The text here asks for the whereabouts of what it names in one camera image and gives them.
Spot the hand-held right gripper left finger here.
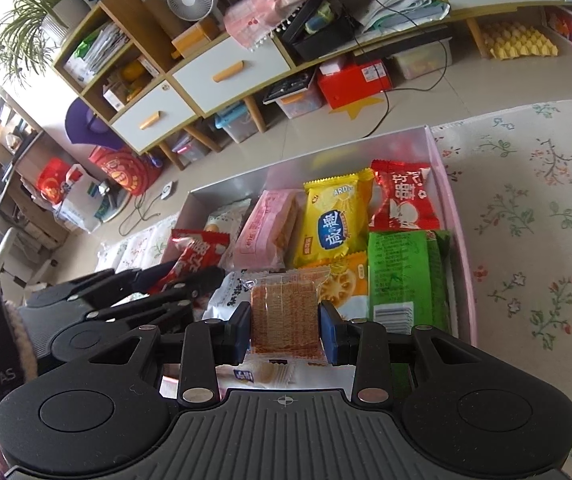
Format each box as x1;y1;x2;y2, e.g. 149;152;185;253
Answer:
88;305;253;407

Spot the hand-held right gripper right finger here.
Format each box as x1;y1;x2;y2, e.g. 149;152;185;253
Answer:
317;301;515;405

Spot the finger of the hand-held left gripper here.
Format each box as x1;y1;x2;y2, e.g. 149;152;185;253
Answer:
86;296;201;335
116;265;227;306

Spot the red snack packet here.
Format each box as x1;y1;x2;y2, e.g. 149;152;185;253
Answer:
370;159;443;232
150;229;230;295

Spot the clear cracker packet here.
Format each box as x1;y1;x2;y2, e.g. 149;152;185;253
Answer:
250;269;332;362

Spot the yellow snack packet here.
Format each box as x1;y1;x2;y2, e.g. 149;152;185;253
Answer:
293;169;375;267

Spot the pink cardboard box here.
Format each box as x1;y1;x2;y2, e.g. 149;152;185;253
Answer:
158;125;480;401

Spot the white snack packet black print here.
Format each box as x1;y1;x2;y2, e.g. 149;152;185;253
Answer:
202;269;257;323

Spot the clear wrapped cream bread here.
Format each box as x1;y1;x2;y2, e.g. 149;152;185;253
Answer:
216;360;297;392

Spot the white snack packet orange print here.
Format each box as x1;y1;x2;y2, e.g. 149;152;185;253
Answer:
205;198;253;262

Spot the pink snack packet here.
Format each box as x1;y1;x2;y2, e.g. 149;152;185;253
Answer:
232;189;303;272

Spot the green snack packet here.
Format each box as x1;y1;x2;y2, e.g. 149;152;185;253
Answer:
367;229;460;337

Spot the grey office chair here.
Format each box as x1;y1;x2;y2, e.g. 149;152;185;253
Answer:
0;226;57;288

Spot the small clear storage bin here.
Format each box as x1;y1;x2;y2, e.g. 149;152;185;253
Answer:
170;131;207;162

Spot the red fabric bag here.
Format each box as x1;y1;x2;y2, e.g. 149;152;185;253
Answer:
89;145;163;197

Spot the white shopping bag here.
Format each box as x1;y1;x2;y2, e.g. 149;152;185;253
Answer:
60;164;117;232

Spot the clear bin blue lid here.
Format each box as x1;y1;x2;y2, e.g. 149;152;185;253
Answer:
213;104;260;144

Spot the red gift bag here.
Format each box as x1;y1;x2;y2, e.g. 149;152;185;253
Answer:
36;157;84;205

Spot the wooden desk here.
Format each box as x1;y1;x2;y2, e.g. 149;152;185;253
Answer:
0;94;72;242

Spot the purple hat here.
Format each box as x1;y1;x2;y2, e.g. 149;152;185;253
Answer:
64;98;122;149

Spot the clear bin black top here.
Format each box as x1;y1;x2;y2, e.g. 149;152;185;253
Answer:
262;71;323;120

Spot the orange box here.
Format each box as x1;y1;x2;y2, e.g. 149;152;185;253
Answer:
170;20;220;59

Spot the red cardboard box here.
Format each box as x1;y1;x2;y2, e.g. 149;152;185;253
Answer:
315;59;393;110

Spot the pink printed cloth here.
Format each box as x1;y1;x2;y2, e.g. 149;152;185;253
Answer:
222;0;419;51

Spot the black bag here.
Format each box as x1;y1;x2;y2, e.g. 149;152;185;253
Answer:
280;0;363;62

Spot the wooden cabinet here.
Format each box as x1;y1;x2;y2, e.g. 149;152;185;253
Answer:
53;0;572;171

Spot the green potted plant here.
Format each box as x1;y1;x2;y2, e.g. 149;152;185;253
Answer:
0;0;94;83

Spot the yellow egg tray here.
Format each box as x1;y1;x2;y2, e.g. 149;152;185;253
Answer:
480;21;560;60

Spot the small white device with cable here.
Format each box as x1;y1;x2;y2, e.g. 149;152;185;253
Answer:
118;181;177;237

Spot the black cable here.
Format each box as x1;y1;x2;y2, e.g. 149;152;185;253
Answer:
286;0;456;138

